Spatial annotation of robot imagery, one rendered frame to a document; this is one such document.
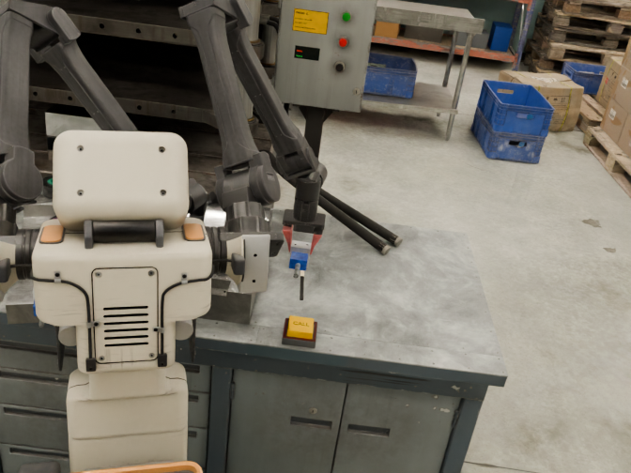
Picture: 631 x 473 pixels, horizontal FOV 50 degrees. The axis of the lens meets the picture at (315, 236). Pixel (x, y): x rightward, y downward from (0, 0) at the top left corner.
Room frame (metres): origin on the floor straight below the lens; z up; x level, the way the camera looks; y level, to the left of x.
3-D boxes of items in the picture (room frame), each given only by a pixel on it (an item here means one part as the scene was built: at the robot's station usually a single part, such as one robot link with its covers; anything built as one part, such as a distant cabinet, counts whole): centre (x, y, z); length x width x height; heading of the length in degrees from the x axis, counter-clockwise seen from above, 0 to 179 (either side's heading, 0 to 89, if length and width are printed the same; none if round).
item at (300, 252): (1.43, 0.03, 0.93); 0.13 x 0.05 x 0.05; 0
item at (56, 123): (2.37, 0.82, 0.87); 0.50 x 0.27 x 0.17; 1
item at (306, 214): (1.47, 0.03, 1.06); 0.10 x 0.07 x 0.07; 90
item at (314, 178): (1.48, 0.03, 1.12); 0.07 x 0.06 x 0.07; 172
